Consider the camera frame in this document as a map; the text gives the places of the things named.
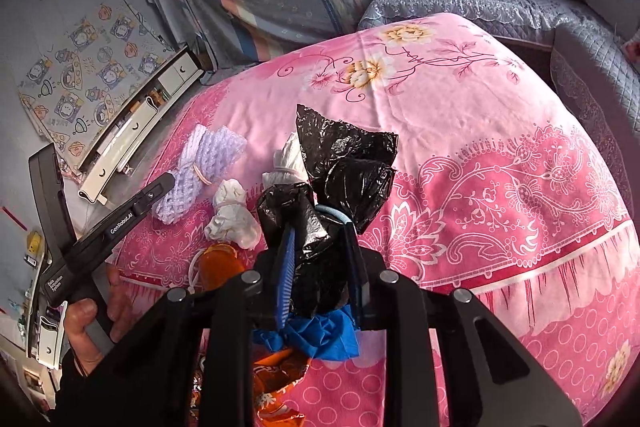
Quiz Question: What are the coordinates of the white low cabinet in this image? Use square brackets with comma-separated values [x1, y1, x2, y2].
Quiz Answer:
[22, 46, 204, 370]

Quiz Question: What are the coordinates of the yellow box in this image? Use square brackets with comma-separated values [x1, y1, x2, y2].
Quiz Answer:
[25, 231, 44, 269]

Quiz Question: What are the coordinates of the black plastic bag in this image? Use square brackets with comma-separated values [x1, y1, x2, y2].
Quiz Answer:
[255, 103, 399, 320]

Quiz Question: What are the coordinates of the grey quilted sofa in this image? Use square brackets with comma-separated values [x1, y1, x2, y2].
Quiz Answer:
[357, 0, 640, 138]

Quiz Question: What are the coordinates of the baby print pillow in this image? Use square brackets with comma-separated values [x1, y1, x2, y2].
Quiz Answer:
[620, 27, 640, 68]

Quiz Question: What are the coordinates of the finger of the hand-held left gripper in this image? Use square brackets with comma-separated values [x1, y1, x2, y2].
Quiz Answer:
[131, 171, 177, 215]

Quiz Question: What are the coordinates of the person's left forearm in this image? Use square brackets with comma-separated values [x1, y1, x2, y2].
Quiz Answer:
[49, 347, 131, 427]

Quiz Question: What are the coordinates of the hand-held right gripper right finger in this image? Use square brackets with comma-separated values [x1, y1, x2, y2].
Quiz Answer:
[344, 226, 583, 427]

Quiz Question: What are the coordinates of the white tied plastic bag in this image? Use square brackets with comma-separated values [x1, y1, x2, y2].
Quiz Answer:
[204, 179, 262, 251]

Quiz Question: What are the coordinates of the orange plastic bag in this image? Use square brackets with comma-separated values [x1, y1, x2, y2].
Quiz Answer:
[190, 243, 312, 427]

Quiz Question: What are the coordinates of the blue plastic bag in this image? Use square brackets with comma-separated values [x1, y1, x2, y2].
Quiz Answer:
[252, 307, 362, 362]

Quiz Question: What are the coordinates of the person's left hand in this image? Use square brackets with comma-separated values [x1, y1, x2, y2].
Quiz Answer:
[62, 266, 137, 379]

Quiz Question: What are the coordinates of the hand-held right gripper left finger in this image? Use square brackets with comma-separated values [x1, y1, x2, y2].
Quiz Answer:
[95, 227, 297, 427]

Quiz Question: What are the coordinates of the pink floral blanket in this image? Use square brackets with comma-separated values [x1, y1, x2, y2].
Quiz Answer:
[112, 13, 633, 427]

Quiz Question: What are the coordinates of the pale foam net sleeve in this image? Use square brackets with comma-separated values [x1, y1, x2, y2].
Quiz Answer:
[152, 124, 248, 224]

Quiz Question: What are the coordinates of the cartoon print wall cloth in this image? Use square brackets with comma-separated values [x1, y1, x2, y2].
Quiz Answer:
[17, 0, 174, 172]

